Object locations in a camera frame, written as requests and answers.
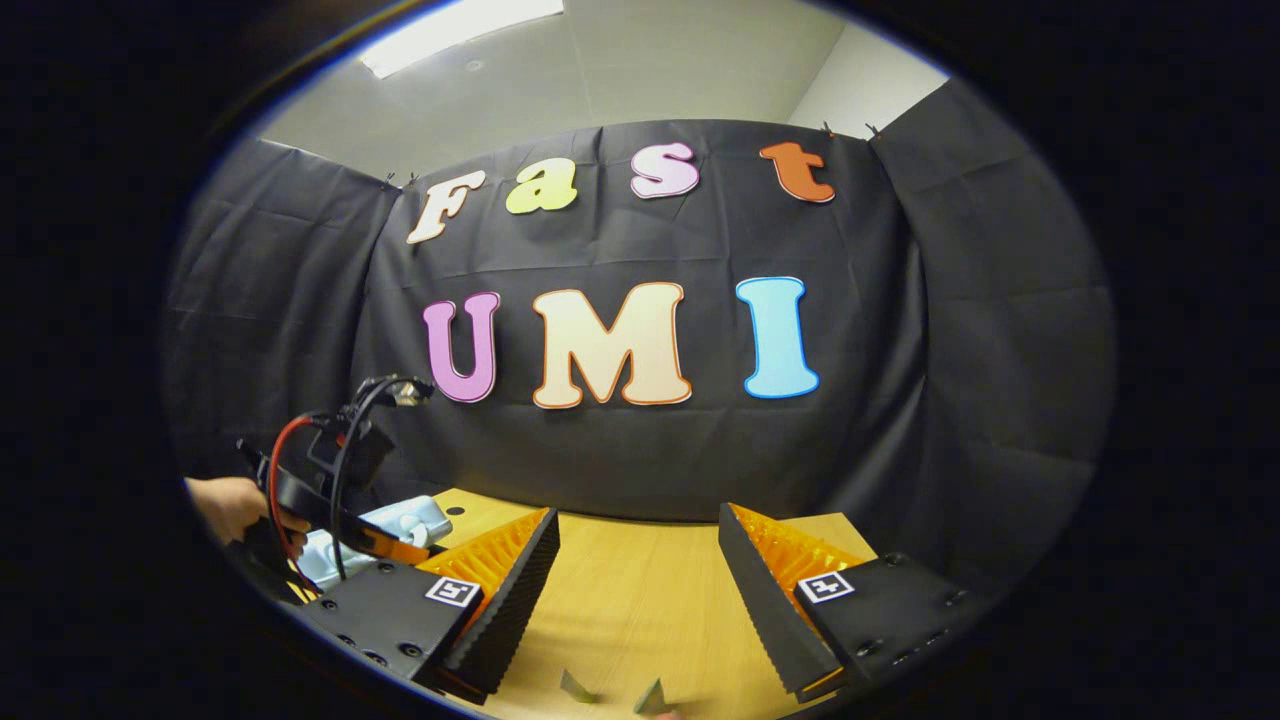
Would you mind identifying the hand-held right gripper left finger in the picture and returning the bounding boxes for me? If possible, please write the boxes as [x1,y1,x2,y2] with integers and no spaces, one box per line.
[298,507,561,706]

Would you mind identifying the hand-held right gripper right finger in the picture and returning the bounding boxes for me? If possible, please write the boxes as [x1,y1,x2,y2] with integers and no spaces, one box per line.
[718,502,1001,701]

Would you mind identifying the black backdrop cloth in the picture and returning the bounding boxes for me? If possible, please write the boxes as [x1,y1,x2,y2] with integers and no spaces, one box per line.
[160,78,1116,591]

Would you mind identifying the red gripper cable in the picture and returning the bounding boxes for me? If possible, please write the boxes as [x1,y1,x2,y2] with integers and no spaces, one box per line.
[267,412,331,566]

